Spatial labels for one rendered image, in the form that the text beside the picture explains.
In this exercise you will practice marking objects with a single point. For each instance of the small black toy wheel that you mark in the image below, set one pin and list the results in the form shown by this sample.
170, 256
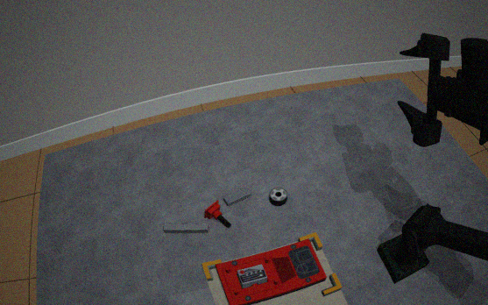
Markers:
278, 196

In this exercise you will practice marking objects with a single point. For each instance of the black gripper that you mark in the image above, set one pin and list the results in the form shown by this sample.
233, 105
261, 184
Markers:
442, 91

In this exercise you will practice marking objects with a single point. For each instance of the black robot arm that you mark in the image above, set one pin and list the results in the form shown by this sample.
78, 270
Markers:
426, 226

